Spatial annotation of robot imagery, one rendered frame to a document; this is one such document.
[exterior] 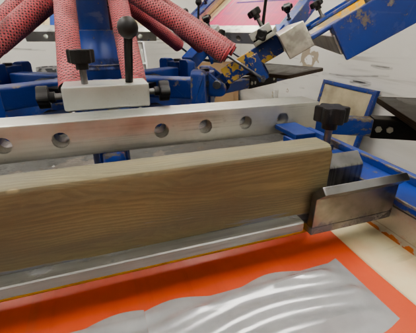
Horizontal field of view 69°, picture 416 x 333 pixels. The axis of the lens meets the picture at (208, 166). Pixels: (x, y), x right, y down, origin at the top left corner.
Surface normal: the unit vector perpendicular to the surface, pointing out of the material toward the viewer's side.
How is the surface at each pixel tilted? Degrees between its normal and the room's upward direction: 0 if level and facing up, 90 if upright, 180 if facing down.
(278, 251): 0
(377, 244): 0
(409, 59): 90
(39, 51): 90
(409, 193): 0
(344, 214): 90
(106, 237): 90
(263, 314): 33
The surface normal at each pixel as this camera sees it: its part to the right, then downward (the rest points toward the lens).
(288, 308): 0.13, -0.61
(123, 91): 0.33, 0.39
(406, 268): 0.00, -0.91
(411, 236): -0.94, 0.13
